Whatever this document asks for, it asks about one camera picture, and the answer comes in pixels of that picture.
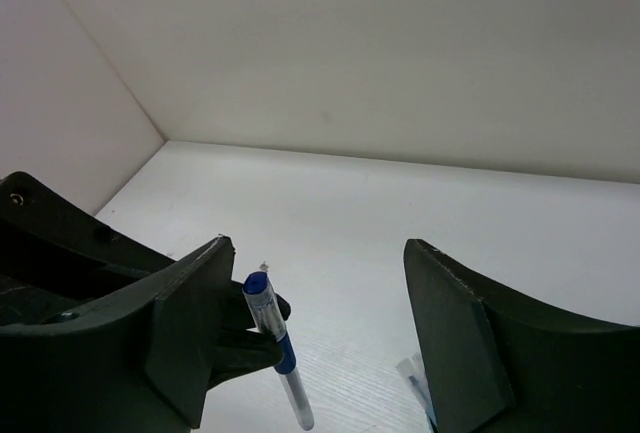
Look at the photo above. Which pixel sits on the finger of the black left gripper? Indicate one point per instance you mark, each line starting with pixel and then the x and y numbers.
pixel 239 351

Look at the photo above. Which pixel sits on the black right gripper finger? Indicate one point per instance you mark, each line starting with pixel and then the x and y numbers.
pixel 497 360

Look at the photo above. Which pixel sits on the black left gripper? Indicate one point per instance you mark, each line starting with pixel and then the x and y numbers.
pixel 136 360

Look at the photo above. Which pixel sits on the blue slim highlighter pen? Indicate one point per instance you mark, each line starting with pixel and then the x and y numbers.
pixel 413 373

